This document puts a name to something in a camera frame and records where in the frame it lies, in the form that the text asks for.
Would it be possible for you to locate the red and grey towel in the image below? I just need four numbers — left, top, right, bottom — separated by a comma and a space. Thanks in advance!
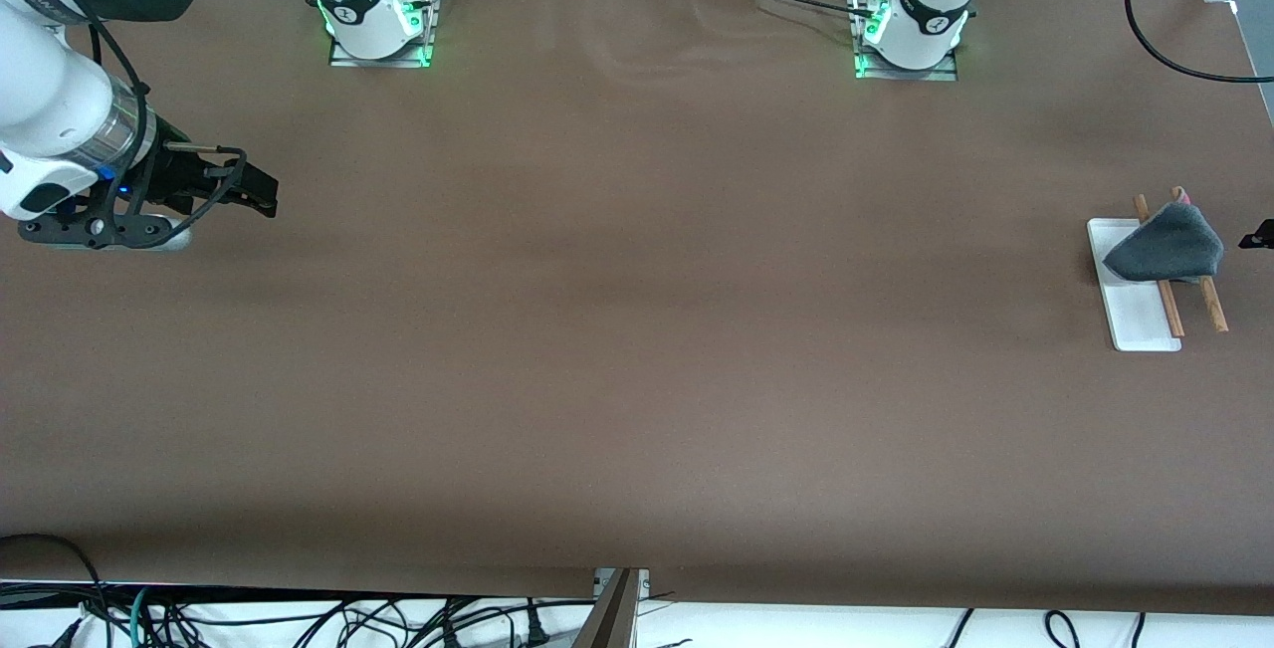
1101, 187, 1226, 287

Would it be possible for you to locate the white rack with wooden rods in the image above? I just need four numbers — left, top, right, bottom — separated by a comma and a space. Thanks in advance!
1086, 192, 1230, 353

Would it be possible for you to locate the brown table cover sheet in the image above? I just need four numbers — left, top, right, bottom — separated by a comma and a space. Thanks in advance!
0, 0, 1274, 619

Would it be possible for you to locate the brown table leg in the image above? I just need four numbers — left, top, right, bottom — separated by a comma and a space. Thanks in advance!
571, 568, 644, 648

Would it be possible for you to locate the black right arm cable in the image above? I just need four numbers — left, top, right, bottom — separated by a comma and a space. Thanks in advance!
0, 0, 250, 233

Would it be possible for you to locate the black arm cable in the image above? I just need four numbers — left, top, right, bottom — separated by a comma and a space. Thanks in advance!
1124, 0, 1274, 86
0, 0, 250, 233

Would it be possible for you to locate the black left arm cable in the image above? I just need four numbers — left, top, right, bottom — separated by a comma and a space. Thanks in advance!
1124, 0, 1274, 86

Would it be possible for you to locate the thick black floor cable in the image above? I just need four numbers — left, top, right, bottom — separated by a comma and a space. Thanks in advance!
0, 533, 112, 648

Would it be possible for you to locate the tangle of black floor cables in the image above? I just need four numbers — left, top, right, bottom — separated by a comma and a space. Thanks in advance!
149, 594, 600, 648

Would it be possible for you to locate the teal floor cable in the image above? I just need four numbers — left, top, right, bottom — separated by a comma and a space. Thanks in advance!
126, 585, 153, 648

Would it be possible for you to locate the looped black floor cable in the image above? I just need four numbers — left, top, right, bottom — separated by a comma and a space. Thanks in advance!
1042, 609, 1085, 648

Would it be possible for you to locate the silver metal bracket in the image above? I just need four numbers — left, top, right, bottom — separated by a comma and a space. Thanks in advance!
593, 567, 652, 602

